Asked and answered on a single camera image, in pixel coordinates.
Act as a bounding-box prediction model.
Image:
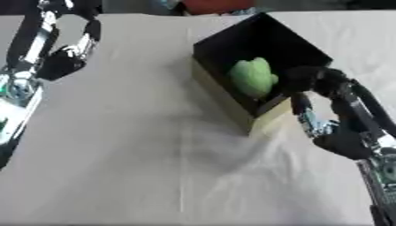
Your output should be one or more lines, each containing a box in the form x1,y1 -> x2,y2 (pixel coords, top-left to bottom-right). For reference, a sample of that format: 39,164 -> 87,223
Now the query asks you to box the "red object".
180,0 -> 257,16

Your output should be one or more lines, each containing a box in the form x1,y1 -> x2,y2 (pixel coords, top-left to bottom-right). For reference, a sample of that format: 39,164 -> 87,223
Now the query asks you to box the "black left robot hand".
4,0 -> 104,82

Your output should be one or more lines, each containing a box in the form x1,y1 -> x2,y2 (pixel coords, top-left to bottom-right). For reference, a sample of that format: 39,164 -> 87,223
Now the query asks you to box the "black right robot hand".
281,65 -> 396,161

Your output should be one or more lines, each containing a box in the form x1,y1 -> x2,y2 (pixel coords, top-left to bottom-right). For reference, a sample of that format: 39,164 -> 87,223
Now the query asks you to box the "tan box with black inside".
190,11 -> 334,139

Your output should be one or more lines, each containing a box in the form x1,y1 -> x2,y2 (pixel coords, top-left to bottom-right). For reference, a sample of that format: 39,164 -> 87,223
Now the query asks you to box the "green soft toy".
227,56 -> 280,99

